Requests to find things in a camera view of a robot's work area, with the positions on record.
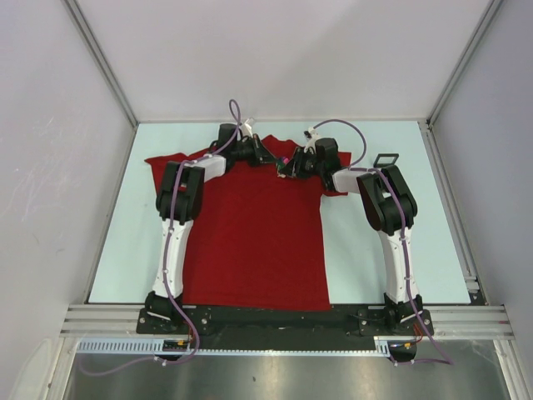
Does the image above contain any red t-shirt garment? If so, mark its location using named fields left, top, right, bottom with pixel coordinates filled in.
left=149, top=136, right=330, bottom=311

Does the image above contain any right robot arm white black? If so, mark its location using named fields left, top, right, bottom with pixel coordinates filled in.
left=278, top=137, right=423, bottom=334

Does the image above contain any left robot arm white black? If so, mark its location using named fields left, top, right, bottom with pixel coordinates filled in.
left=145, top=118, right=276, bottom=333

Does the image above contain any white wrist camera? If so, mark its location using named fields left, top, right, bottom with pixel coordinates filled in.
left=241, top=117, right=256, bottom=137
left=303, top=127, right=321, bottom=153

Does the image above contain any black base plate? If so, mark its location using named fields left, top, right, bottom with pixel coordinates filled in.
left=136, top=297, right=434, bottom=337

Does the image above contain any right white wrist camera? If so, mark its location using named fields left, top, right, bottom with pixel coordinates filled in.
left=303, top=127, right=321, bottom=153

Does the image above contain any black open small box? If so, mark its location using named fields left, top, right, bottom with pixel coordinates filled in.
left=373, top=152, right=399, bottom=168

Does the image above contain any aluminium front rail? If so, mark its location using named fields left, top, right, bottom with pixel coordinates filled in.
left=60, top=304, right=515, bottom=340

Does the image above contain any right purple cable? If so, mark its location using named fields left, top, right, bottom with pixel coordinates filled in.
left=310, top=118, right=455, bottom=367

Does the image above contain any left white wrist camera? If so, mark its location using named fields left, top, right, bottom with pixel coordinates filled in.
left=241, top=117, right=256, bottom=137

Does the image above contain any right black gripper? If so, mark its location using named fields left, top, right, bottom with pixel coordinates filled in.
left=279, top=147, right=324, bottom=180

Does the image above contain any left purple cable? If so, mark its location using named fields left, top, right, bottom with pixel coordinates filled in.
left=77, top=98, right=255, bottom=377

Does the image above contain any slotted cable duct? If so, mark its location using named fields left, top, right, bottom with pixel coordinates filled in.
left=77, top=336, right=409, bottom=356

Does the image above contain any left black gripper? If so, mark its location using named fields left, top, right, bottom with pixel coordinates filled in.
left=232, top=134, right=278, bottom=168

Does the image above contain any purple cable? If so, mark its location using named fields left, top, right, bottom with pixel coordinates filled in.
left=310, top=118, right=455, bottom=367
left=77, top=98, right=255, bottom=377

